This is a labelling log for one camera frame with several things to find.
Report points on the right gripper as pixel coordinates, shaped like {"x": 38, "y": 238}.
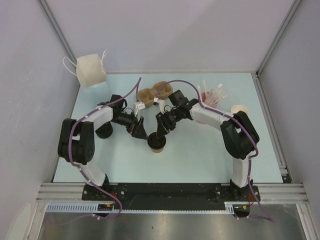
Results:
{"x": 164, "y": 126}

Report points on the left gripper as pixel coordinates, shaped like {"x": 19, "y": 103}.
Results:
{"x": 136, "y": 129}

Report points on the single black cup lid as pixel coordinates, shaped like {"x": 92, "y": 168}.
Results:
{"x": 156, "y": 143}

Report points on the light blue paper bag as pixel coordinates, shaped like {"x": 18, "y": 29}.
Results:
{"x": 91, "y": 74}

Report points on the single brown paper cup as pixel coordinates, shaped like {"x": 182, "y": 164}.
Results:
{"x": 157, "y": 150}

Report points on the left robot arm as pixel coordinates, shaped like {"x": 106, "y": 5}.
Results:
{"x": 82, "y": 150}

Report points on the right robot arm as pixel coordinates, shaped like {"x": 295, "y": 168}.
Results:
{"x": 239, "y": 135}

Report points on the stack of black lids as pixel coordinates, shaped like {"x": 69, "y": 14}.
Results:
{"x": 105, "y": 131}

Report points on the stacked brown pulp carriers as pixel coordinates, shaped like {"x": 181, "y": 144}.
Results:
{"x": 159, "y": 89}

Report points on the stack of paper cups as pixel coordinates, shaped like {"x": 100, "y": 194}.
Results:
{"x": 240, "y": 110}

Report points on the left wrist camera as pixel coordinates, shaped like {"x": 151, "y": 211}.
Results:
{"x": 137, "y": 106}

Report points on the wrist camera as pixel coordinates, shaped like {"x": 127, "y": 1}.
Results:
{"x": 160, "y": 104}
{"x": 137, "y": 106}

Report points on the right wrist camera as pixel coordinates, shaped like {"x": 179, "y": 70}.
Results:
{"x": 160, "y": 104}

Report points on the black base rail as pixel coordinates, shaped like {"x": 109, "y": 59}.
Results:
{"x": 181, "y": 196}

